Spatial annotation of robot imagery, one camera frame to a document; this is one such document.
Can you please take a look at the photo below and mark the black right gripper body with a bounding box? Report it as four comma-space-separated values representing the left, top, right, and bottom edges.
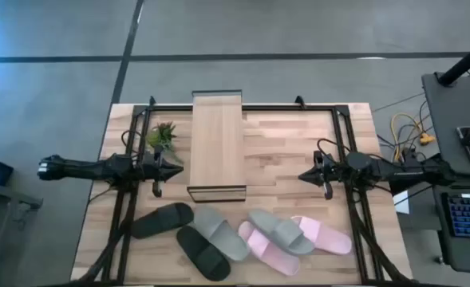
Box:
313, 150, 342, 200

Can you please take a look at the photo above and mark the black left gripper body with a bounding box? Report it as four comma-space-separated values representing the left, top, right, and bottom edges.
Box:
140, 145, 165, 199

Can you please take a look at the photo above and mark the black rubber slide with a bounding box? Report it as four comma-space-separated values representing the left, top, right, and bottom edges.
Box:
130, 202, 195, 240
176, 226, 232, 282

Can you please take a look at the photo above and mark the grey rubber slide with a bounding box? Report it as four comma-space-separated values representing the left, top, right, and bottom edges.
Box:
247, 209, 316, 256
192, 206, 252, 263

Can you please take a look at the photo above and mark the pink rubber slide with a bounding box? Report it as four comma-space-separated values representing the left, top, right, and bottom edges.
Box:
237, 220, 302, 277
290, 214, 353, 256

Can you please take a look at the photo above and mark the potted green succulent plant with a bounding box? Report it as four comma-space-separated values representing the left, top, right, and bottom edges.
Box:
145, 121, 184, 164

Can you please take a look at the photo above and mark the grey equipment cart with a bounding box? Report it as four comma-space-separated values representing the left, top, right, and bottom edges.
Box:
421, 71, 470, 276

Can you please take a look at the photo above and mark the dark grey side stand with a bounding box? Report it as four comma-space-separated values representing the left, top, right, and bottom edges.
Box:
0, 179, 44, 287

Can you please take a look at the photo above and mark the black pole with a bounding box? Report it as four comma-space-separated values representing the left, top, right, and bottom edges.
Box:
437, 35, 470, 87

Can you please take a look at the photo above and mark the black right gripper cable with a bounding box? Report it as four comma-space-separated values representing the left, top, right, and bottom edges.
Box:
317, 137, 350, 156

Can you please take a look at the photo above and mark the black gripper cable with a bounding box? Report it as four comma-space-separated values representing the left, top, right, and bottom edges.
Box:
120, 129, 142, 150
317, 137, 350, 156

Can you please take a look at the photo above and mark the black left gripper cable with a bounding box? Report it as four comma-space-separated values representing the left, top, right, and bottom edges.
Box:
120, 129, 142, 150

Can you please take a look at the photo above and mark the wooden shelf black metal frame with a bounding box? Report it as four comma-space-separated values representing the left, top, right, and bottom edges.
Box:
186, 89, 247, 203

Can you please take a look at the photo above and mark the black aluminium rig frame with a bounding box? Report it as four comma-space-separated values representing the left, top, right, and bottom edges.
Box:
70, 95, 419, 287

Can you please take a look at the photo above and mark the yellow cable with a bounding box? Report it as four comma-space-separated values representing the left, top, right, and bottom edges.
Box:
389, 112, 437, 163

